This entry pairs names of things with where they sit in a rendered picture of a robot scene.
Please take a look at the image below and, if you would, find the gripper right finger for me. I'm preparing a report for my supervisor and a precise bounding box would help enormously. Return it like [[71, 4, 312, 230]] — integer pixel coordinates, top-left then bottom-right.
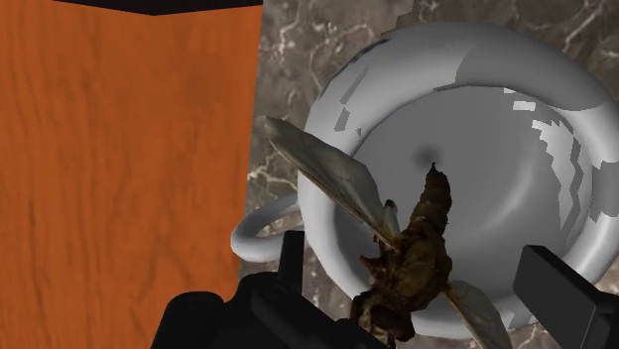
[[512, 244, 619, 349]]

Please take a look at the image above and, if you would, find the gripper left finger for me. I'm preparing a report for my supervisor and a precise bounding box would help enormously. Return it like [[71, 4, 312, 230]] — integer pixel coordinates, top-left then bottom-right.
[[149, 230, 389, 349]]

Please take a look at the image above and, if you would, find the brown winged insect figure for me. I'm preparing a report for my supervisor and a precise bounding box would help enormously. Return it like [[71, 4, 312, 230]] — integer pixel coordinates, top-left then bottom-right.
[[263, 114, 515, 349]]

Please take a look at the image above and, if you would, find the orange wooden robot stand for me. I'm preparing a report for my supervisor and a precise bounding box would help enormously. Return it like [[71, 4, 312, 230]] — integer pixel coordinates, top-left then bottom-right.
[[0, 0, 265, 349]]

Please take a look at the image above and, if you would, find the white cup with handle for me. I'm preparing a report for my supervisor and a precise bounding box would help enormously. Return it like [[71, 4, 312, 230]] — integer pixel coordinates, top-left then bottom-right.
[[230, 21, 619, 340]]

